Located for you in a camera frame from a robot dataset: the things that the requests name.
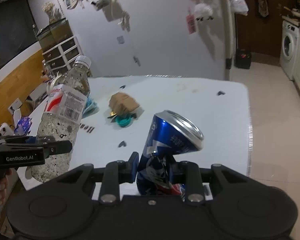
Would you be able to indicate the blue patterned packet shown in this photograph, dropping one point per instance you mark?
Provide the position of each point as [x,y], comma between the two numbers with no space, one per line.
[23,126]

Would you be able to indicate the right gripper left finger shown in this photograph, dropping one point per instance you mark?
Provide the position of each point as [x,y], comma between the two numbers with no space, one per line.
[116,173]

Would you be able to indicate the glass fish tank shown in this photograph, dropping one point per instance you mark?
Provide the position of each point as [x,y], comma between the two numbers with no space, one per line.
[54,34]

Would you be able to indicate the blue face mask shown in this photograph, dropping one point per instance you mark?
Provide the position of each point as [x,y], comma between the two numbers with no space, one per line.
[91,108]

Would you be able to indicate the dried flower bouquet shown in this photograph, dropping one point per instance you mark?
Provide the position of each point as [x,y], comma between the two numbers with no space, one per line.
[53,13]

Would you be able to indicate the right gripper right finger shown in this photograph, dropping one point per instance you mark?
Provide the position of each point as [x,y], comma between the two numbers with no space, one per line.
[186,181]

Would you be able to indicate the clear plastic water bottle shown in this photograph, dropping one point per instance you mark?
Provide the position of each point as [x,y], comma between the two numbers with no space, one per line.
[62,115]

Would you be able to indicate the person's left hand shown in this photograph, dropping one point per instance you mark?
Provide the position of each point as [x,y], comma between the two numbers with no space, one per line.
[4,184]

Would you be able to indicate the black floor heater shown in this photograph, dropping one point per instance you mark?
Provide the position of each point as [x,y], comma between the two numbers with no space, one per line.
[243,59]

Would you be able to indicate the white drawer cabinet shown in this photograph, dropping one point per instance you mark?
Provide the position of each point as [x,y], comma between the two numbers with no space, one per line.
[61,57]

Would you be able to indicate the white plush sheep toy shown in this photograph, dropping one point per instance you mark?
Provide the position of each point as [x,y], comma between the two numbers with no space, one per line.
[202,12]

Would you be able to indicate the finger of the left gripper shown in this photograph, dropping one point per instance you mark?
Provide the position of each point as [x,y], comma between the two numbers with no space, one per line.
[53,147]

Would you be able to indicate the torn brown cardboard piece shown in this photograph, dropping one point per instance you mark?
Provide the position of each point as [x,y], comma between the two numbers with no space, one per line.
[122,104]

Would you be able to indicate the hanging white plastic bag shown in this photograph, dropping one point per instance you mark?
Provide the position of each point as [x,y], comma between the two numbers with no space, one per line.
[239,7]

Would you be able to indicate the pink hanging tag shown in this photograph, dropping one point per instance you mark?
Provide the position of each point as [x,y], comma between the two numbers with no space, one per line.
[191,23]

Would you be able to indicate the crushed blue soda can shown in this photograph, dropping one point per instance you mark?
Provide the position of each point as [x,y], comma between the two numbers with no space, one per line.
[170,134]

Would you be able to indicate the white washing machine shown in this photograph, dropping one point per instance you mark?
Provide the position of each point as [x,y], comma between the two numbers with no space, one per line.
[289,48]

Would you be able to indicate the gold foil wrapper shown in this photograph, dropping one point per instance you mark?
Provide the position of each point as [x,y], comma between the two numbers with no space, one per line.
[112,116]

